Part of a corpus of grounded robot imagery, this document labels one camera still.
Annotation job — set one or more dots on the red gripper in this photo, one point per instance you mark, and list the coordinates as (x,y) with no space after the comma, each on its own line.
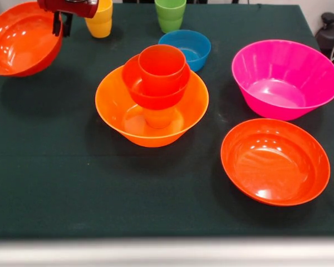
(72,7)

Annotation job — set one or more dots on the large red bowl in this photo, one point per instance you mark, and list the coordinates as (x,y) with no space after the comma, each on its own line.
(22,47)
(272,167)

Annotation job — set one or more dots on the large orange bowl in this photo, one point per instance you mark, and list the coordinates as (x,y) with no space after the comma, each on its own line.
(111,105)

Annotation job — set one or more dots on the red cup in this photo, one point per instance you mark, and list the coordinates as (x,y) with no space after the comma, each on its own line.
(161,80)

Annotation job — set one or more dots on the small red bowl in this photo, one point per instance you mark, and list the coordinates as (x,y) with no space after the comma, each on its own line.
(156,103)

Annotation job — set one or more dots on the orange cup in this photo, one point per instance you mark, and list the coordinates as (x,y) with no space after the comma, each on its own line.
(159,118)

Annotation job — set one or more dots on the large pink bowl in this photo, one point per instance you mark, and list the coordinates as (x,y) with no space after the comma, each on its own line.
(281,91)

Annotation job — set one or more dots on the yellow cup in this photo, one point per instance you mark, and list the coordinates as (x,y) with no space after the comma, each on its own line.
(100,27)

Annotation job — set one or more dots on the green cup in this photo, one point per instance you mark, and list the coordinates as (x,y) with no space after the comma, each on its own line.
(169,22)

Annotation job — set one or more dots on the blue bowl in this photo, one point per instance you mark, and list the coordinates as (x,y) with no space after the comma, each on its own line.
(197,44)

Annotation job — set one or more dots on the dark green table cloth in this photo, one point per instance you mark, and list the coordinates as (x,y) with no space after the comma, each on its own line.
(72,180)

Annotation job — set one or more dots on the black round device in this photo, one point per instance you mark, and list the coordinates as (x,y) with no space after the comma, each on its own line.
(328,36)

